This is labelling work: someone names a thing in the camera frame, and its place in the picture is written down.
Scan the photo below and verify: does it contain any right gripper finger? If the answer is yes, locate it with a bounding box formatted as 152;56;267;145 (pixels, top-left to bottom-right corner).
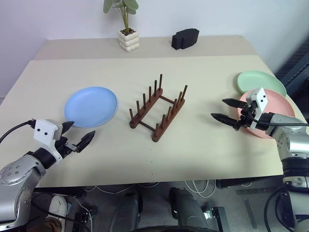
222;98;249;109
211;113;239;129

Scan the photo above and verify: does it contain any green plate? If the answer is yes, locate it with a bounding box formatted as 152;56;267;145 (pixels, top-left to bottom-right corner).
236;70;288;98

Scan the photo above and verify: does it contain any white floor cable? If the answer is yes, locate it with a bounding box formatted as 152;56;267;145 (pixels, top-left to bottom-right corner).
185;180;217;199

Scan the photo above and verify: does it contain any black table frame bar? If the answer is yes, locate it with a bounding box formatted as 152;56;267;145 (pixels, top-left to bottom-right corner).
33;186;87;198
215;175;285;189

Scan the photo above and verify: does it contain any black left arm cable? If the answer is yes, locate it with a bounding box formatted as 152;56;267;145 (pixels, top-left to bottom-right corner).
0;120;36;144

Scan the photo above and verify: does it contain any white shoe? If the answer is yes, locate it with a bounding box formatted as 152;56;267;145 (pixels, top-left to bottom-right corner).
49;195;68;218

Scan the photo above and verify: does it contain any white bubble plant pot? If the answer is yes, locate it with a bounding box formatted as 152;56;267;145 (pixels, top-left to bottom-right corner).
117;29;140;53

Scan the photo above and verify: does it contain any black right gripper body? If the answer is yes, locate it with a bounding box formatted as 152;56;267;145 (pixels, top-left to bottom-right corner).
233;101;258;132

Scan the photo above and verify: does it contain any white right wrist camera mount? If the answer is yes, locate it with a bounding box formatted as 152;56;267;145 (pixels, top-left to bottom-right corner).
245;87;269;131

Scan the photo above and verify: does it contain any metal floor bracket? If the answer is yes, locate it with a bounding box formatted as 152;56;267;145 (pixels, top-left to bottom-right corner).
203;206;230;232

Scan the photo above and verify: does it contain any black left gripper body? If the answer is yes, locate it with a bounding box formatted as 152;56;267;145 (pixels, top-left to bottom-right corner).
56;135;81;159

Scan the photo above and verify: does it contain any blue plate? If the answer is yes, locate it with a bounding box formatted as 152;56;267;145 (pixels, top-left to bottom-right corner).
64;86;119;129

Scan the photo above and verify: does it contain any green potted plant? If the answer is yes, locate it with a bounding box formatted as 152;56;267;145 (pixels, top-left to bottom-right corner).
103;0;140;34

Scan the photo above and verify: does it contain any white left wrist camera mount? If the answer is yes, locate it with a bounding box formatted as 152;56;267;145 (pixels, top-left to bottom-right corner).
33;118;64;166

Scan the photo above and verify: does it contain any wooden dish rack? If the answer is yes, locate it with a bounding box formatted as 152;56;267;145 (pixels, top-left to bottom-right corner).
129;73;189;144

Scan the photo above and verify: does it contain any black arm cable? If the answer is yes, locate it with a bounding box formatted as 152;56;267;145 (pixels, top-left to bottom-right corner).
248;113;309;232
0;120;36;144

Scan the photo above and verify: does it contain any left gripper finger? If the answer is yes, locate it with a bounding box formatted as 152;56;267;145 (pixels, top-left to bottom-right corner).
61;120;75;136
76;130;97;153

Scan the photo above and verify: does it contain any pink plate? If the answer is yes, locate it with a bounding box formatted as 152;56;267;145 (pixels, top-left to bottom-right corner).
237;88;296;139

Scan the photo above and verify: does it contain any black foam block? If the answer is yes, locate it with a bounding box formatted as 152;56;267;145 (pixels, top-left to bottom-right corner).
171;28;200;51

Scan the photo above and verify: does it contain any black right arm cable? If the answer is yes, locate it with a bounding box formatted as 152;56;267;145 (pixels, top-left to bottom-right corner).
248;113;309;232

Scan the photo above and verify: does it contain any dark rounded shape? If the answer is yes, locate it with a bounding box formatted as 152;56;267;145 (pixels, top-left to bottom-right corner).
112;190;143;231
168;187;206;230

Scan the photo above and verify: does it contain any ribbed panel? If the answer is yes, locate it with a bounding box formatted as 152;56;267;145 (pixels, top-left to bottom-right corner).
275;36;309;97

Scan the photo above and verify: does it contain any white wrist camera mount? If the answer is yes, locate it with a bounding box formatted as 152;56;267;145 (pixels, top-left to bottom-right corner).
245;87;269;131
33;118;64;166

